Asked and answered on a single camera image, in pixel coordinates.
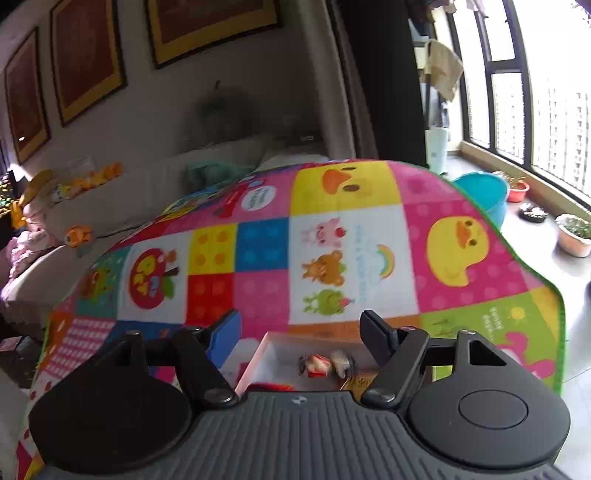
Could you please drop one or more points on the beige sofa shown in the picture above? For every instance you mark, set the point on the beige sofa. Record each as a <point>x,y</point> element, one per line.
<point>134,194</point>

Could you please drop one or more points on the teal plastic basin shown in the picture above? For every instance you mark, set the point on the teal plastic basin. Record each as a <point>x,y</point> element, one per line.
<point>482,196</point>

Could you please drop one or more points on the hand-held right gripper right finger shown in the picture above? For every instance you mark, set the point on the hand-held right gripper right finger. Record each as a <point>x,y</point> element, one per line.
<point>375,333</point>

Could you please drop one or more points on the green knitted cloth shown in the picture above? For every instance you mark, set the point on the green knitted cloth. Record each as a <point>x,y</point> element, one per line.
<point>214,174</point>

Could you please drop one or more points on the pink cardboard box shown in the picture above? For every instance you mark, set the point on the pink cardboard box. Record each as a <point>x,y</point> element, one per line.
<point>277,360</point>

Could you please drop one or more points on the red plant pot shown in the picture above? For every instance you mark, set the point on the red plant pot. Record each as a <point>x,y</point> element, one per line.
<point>518,191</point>

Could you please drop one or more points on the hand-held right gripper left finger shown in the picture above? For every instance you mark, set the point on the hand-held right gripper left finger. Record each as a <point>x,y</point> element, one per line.
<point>228,330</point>

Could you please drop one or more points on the black window frame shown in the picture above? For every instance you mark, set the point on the black window frame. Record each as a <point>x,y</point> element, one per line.
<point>526,92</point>

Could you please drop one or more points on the gold framed wall picture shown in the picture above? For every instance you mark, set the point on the gold framed wall picture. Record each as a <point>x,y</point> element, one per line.
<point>212,27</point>
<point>27,97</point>
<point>87,60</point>

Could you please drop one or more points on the colourful cartoon play mat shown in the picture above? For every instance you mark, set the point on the colourful cartoon play mat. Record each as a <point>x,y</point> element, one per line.
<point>360,207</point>

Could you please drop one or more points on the orange fish plush toy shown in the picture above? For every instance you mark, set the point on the orange fish plush toy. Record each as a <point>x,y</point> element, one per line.
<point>77,235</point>

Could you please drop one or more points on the small white pink toy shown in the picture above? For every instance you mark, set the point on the small white pink toy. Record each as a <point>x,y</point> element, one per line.
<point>323,362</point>

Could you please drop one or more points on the packaged round bread bun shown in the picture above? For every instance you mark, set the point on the packaged round bread bun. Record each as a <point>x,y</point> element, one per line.
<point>359,382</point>

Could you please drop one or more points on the pink plush toy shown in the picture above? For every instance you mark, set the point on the pink plush toy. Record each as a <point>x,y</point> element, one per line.
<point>25,251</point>

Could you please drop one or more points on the dark shallow bowl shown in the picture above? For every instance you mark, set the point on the dark shallow bowl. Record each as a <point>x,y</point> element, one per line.
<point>532,213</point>

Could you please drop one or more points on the beige hanging towel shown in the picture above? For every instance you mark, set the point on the beige hanging towel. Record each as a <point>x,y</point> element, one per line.
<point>443,67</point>

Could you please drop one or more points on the white slim bin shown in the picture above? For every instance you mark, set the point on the white slim bin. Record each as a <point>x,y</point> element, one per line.
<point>436,150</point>

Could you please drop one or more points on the yellow banana plush toy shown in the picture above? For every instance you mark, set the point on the yellow banana plush toy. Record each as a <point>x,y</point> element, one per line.
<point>34,187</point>

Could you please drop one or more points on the dark curtain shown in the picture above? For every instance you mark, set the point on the dark curtain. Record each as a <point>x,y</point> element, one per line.
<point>374,83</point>

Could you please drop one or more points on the white round plant pot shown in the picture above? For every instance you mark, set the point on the white round plant pot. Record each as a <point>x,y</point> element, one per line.
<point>575,237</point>

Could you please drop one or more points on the orange plush toy group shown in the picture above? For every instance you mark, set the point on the orange plush toy group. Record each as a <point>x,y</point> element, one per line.
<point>97,175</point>

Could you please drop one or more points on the grey standing fan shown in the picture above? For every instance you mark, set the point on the grey standing fan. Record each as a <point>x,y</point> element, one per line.
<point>228,108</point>

